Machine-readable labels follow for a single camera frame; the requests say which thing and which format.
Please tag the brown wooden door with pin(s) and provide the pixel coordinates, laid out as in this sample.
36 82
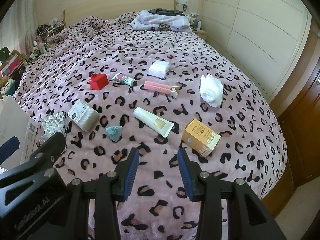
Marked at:
305 105

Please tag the dark blue case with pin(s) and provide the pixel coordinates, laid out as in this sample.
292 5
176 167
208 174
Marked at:
8 146

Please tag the cluttered cosmetics shelf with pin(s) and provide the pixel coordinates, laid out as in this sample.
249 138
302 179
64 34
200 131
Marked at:
48 35

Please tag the white wall outlet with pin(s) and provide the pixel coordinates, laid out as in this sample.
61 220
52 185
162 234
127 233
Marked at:
182 2

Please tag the pink razor pack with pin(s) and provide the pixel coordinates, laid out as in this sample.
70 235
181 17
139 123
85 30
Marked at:
157 87

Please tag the small white bottle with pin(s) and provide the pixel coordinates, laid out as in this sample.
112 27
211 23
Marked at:
199 25

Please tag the orange cardboard box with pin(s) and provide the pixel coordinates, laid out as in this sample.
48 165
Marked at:
197 132

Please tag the white rolled cloth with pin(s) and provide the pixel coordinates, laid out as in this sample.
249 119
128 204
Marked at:
211 92

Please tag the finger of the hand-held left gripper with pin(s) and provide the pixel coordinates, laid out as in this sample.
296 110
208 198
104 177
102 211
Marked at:
53 146

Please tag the silver crinkled foil packet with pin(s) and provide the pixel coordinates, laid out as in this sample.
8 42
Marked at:
53 123

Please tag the pink leopard print blanket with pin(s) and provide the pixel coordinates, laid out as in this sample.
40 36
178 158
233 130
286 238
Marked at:
175 55

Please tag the dark green cap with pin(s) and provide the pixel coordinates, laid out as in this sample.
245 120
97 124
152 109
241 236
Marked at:
5 52

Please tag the beige wooden headboard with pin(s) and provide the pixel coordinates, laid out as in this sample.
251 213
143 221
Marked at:
112 7

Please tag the white printed mug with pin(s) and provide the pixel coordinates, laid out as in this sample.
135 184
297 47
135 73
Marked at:
193 22

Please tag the floral hand cream tube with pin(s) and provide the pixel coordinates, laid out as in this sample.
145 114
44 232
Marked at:
122 78

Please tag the white tissue pack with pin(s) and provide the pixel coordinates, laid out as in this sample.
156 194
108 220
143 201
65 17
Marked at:
158 68

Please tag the teal storage box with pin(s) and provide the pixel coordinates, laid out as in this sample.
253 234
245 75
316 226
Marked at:
11 90

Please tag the red paper box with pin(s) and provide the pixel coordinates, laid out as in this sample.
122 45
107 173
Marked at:
98 82

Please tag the teal triangular sponge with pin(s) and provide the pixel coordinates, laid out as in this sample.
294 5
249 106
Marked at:
113 133

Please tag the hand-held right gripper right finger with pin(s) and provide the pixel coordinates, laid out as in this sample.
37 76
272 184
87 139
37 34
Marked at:
184 172

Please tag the white cream tube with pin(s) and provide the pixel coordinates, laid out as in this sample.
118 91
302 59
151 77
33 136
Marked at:
150 120

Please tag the pink storage box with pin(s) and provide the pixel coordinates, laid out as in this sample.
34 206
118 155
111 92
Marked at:
10 66

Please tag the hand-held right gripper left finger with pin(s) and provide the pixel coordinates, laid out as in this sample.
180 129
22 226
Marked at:
131 171

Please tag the dark grey folded garment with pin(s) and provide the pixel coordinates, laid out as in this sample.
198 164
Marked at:
165 11

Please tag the cotton pads pack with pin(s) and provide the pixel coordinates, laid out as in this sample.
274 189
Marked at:
82 115

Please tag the wooden nightstand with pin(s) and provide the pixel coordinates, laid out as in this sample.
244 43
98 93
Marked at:
200 33

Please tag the lavender clothes pile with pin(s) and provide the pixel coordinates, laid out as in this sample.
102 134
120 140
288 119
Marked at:
160 21

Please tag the cream wardrobe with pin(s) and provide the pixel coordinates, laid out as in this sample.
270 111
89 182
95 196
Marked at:
250 30

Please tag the white cardboard box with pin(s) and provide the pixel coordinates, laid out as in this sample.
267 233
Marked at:
15 120

